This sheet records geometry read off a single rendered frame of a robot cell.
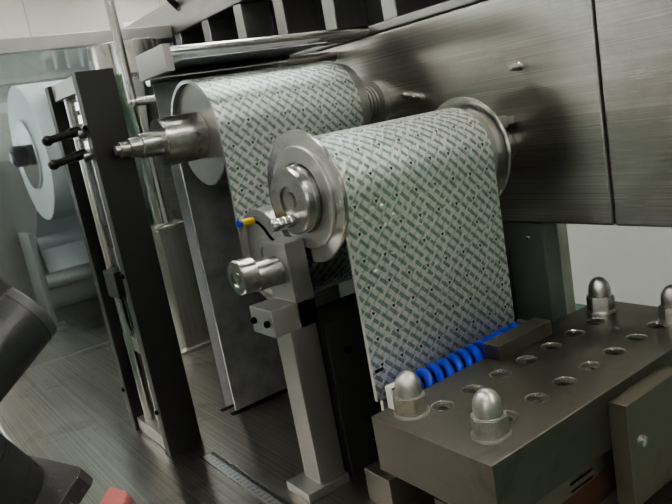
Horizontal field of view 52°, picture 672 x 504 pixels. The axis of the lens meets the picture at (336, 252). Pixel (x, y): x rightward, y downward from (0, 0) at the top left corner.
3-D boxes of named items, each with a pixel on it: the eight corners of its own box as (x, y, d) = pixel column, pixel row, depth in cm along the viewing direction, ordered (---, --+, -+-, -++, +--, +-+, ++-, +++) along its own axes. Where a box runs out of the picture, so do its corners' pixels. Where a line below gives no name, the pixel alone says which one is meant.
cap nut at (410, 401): (386, 414, 69) (379, 373, 68) (413, 401, 71) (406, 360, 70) (411, 424, 66) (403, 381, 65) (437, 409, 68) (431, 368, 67)
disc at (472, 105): (432, 209, 96) (416, 103, 93) (435, 208, 97) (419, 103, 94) (516, 211, 84) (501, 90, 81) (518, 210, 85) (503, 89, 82)
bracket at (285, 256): (284, 491, 83) (232, 249, 77) (327, 468, 87) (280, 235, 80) (307, 506, 79) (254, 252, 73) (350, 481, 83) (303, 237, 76)
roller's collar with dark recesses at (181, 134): (155, 167, 94) (144, 120, 93) (195, 159, 97) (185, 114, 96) (173, 165, 89) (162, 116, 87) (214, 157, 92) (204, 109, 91)
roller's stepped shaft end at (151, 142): (114, 163, 89) (108, 139, 88) (157, 155, 92) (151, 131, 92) (122, 162, 86) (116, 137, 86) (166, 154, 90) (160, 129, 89)
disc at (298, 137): (281, 257, 82) (256, 135, 79) (284, 256, 83) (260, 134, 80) (356, 267, 70) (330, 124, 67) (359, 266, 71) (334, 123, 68)
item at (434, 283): (375, 401, 75) (345, 238, 71) (513, 331, 88) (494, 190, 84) (377, 402, 75) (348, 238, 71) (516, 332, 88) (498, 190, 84)
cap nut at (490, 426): (462, 437, 62) (455, 391, 61) (489, 421, 64) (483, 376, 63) (493, 449, 59) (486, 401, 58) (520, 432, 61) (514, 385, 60)
